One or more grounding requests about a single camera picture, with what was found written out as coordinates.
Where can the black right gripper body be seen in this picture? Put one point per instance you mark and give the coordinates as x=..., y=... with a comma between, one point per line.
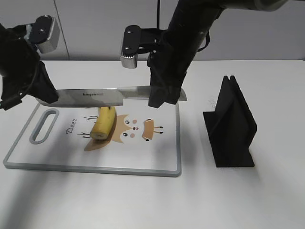
x=168, y=65

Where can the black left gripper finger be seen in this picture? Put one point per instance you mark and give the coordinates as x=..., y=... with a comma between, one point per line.
x=42, y=87

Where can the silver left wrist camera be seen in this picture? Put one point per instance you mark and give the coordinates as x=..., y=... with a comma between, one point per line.
x=44, y=33

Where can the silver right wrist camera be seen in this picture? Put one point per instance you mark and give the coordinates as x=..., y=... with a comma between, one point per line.
x=137, y=40

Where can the black knife stand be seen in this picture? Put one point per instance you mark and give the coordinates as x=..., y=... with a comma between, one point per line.
x=231, y=127

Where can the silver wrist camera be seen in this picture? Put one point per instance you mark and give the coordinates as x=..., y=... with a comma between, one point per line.
x=44, y=33
x=137, y=40

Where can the kitchen knife white handle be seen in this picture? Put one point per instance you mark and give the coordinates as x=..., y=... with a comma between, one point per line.
x=87, y=98

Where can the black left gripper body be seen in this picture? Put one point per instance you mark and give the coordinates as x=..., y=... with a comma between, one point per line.
x=18, y=64

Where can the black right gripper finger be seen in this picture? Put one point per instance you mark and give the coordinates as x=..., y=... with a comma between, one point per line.
x=172, y=94
x=157, y=96

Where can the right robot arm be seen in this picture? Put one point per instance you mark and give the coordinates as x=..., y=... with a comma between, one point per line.
x=179, y=43

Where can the yellow banana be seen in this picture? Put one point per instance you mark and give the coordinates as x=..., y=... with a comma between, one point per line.
x=104, y=123

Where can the white grey-rimmed cutting board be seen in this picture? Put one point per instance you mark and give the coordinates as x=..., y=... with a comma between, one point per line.
x=145, y=141

